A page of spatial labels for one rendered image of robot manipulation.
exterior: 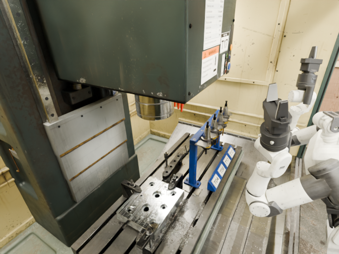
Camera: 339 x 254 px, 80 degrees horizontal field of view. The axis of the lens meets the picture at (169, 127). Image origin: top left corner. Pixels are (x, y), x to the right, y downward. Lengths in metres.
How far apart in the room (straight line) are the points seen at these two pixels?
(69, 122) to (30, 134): 0.17
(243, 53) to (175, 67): 1.13
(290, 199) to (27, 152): 1.11
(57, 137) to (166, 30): 0.73
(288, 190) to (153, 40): 0.73
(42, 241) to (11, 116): 0.93
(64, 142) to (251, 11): 1.42
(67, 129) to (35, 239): 0.87
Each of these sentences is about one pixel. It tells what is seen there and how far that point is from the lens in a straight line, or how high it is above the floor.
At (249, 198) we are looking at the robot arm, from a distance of 0.95.
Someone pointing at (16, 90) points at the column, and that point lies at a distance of 1.03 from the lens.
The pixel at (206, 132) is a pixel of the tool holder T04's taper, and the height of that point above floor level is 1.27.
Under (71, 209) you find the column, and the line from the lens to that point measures 1.38.
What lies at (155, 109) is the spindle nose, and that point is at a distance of 0.77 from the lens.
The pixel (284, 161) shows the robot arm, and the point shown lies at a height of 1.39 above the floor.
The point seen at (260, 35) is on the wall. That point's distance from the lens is 1.66.
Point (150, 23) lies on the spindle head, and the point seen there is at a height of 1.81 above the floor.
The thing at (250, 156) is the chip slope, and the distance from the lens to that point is 1.83.
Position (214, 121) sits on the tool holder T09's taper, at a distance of 1.21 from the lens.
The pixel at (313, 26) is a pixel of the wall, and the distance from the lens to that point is 1.64.
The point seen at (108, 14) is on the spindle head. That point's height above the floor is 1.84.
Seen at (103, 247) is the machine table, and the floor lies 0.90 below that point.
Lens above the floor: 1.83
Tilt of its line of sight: 29 degrees down
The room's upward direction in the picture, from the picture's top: 2 degrees counter-clockwise
